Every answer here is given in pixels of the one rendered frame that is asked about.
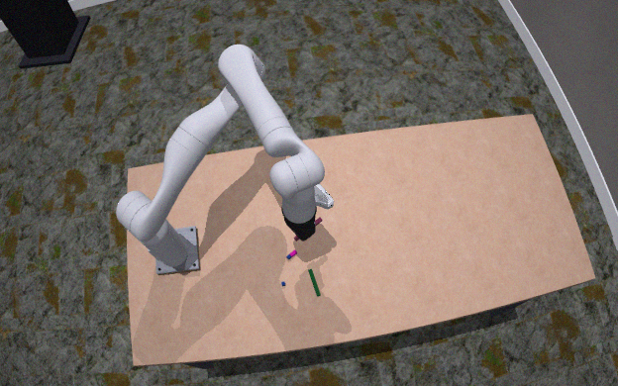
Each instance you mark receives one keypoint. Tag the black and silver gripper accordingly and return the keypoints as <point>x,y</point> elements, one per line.
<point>302,222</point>

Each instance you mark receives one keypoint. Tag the green rod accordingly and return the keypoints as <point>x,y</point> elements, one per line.
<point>314,282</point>

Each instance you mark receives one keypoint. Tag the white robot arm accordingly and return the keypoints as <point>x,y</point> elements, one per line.
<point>293,178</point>

